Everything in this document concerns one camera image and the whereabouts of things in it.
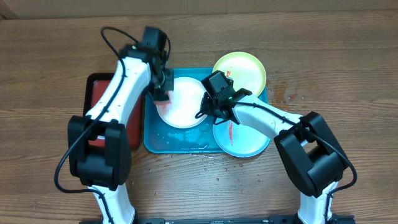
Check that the black and red tray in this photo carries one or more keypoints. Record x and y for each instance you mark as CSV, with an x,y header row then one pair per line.
x,y
96,84

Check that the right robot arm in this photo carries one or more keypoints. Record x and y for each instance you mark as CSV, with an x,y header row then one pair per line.
x,y
312,156

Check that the light blue plate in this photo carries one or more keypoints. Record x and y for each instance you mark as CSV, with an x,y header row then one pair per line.
x,y
238,140

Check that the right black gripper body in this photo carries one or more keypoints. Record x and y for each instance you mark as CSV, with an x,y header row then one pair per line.
x,y
209,111

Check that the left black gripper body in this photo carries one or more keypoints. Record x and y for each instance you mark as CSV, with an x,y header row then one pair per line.
x,y
164,82

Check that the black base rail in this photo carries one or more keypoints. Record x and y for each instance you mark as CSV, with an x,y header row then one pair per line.
x,y
214,221

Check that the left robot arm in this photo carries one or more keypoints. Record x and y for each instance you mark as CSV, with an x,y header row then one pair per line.
x,y
98,146

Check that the green plate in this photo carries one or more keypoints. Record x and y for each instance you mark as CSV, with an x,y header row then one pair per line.
x,y
245,70

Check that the white plate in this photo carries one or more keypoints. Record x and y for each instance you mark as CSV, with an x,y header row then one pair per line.
x,y
185,102

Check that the teal plastic tray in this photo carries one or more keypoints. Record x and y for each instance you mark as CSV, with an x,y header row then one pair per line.
x,y
161,138

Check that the green and pink sponge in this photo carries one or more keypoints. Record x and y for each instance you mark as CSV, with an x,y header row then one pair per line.
x,y
161,97

